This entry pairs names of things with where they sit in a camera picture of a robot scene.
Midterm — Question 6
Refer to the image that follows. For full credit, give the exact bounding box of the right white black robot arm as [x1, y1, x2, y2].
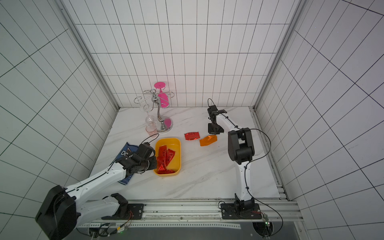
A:
[208, 105, 283, 226]

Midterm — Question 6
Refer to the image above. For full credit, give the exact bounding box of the chrome wine glass rack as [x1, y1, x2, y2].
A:
[134, 89, 175, 134]

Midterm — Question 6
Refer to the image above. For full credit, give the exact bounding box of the yellow plastic storage box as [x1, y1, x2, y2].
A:
[154, 138, 182, 177]

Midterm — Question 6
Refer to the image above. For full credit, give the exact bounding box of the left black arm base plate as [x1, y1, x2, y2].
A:
[102, 204, 145, 221]

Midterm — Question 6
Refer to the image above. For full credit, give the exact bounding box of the aluminium mounting rail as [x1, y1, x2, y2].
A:
[61, 199, 304, 230]

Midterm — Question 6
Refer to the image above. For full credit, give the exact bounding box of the clear hanging wine glass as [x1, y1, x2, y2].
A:
[143, 104, 156, 127]

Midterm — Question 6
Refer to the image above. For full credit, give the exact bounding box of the blue Doritos chip bag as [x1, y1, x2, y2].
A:
[116, 143, 142, 185]

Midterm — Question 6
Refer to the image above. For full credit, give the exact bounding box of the small pink glass cup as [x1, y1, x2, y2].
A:
[146, 125, 158, 136]

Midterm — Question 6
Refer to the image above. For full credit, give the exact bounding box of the orange tea bag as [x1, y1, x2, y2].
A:
[200, 135, 218, 147]

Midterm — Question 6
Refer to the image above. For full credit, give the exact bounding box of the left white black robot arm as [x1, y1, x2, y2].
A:
[35, 142, 157, 240]

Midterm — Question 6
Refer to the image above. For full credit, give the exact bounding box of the pink hanging wine glass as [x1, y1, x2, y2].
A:
[154, 82, 170, 109]

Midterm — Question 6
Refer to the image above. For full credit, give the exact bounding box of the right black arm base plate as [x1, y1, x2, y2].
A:
[218, 202, 263, 220]

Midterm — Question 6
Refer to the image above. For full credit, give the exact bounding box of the red tea bag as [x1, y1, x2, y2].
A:
[185, 132, 200, 141]
[157, 146, 167, 167]
[165, 149, 176, 167]
[157, 166, 175, 175]

